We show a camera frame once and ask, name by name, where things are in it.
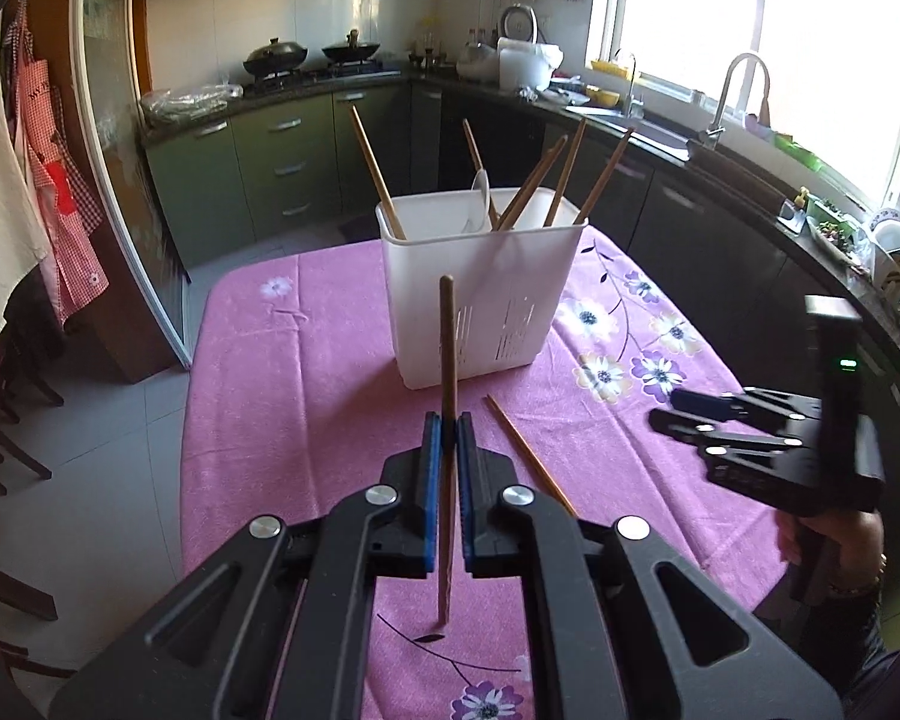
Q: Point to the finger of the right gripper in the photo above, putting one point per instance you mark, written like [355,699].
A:
[712,403]
[697,431]

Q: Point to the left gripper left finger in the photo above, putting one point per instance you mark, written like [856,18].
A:
[275,623]

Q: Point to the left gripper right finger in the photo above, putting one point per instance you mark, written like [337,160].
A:
[619,624]

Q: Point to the wooden chopstick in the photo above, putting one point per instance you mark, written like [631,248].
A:
[537,466]
[525,193]
[481,174]
[448,437]

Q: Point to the person's right hand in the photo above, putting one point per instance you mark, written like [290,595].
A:
[860,545]

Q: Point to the dark counter cabinets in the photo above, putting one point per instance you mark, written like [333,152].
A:
[735,272]

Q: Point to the purple floral tablecloth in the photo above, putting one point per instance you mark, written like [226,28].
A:
[296,401]

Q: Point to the white plastic utensil holder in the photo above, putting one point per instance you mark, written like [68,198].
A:
[507,283]

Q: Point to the white spoon in holder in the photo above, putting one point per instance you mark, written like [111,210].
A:
[476,210]

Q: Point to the yellow bowl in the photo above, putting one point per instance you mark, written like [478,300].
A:
[602,97]

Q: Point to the tall chopstick in holder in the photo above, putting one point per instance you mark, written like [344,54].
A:
[388,207]

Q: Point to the green lower cabinets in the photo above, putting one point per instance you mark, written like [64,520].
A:
[280,166]

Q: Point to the red checked apron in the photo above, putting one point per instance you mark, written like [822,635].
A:
[64,202]

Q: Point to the black wok right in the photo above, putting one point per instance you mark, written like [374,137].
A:
[353,50]

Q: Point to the black wok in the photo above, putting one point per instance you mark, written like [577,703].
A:
[274,58]
[353,50]

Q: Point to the plastic bag on counter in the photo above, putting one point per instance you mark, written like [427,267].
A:
[178,105]

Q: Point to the black wok left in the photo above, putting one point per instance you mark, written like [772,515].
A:
[274,58]

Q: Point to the sliding glass door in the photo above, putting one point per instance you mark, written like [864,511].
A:
[146,301]

